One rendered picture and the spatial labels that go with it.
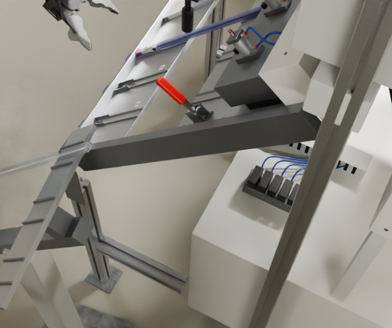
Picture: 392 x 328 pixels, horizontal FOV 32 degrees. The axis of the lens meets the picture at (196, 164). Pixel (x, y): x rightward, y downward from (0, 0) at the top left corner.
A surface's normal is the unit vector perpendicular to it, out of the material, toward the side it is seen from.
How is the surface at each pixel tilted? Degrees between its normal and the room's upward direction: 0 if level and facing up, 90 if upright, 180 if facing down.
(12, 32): 0
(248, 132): 90
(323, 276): 0
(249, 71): 48
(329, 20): 90
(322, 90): 90
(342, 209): 0
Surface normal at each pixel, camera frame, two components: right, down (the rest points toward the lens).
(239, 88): -0.46, 0.78
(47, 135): 0.03, -0.47
